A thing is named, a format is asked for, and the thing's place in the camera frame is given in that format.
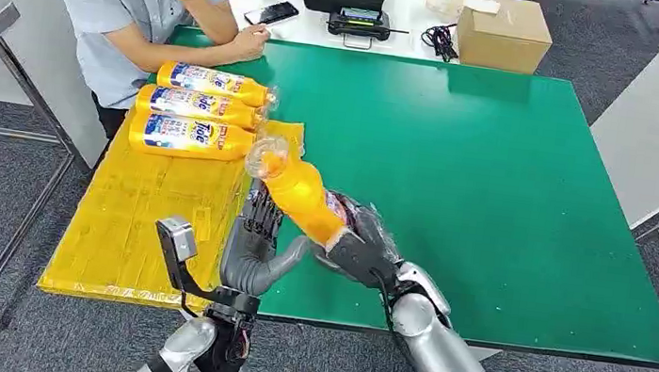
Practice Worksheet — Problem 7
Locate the black handheld radio controller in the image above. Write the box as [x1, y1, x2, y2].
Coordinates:
[324, 4, 413, 56]

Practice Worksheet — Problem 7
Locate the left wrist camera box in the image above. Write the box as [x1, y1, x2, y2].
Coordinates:
[146, 213, 269, 315]

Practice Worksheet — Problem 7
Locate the white paper scrap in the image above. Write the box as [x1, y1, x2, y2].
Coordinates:
[462, 0, 502, 16]

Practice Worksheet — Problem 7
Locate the green table mat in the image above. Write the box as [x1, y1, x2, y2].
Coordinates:
[121, 24, 659, 367]

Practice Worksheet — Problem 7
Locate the yellow plastic sheet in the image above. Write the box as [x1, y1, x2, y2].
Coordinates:
[35, 91, 309, 324]

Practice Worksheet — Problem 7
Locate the black coiled cable bundle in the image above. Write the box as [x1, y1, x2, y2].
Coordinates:
[417, 19, 464, 64]

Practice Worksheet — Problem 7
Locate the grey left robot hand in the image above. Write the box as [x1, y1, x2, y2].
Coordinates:
[216, 175, 319, 304]

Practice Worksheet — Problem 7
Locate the person's right hand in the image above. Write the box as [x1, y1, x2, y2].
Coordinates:
[228, 21, 273, 67]

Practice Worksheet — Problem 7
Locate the clear tape roll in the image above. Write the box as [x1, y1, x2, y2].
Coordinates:
[423, 0, 467, 21]

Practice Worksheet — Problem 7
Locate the orange drink bottle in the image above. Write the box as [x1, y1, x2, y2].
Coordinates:
[126, 109, 259, 168]
[153, 58, 281, 111]
[132, 83, 269, 134]
[235, 132, 366, 252]

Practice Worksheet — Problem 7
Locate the brown cardboard box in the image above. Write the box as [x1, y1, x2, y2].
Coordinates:
[452, 0, 558, 77]

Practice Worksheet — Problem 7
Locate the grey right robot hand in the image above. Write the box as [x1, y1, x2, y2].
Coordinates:
[304, 190, 410, 293]

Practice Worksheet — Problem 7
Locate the black smartphone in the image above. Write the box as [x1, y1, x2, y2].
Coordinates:
[242, 0, 301, 34]

